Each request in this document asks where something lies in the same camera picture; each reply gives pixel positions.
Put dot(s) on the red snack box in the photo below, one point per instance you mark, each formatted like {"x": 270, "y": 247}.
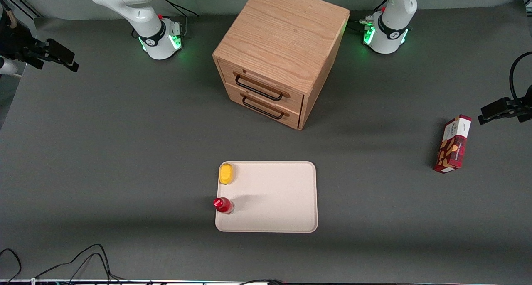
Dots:
{"x": 453, "y": 146}

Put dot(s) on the aluminium frame rail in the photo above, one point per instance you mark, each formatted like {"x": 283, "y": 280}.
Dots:
{"x": 23, "y": 6}

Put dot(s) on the wooden drawer with notched rim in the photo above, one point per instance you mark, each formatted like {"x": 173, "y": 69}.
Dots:
{"x": 266, "y": 79}

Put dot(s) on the small red-capped bottle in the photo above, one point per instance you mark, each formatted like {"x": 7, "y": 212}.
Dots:
{"x": 222, "y": 205}

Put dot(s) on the wooden drawer plain front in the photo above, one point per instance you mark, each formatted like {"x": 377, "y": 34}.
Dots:
{"x": 270, "y": 110}

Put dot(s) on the yellow plastic lemon toy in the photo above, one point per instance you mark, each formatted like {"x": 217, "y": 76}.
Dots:
{"x": 225, "y": 173}

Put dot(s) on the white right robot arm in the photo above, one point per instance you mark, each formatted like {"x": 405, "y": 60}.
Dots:
{"x": 143, "y": 17}

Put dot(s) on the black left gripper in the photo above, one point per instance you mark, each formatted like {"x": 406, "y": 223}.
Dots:
{"x": 524, "y": 108}

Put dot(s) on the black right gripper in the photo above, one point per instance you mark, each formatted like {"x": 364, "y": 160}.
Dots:
{"x": 16, "y": 42}

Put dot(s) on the oak wooden drawer cabinet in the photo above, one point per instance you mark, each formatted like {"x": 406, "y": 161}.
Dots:
{"x": 282, "y": 35}

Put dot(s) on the beige rectangular tray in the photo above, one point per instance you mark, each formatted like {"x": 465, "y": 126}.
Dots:
{"x": 274, "y": 202}

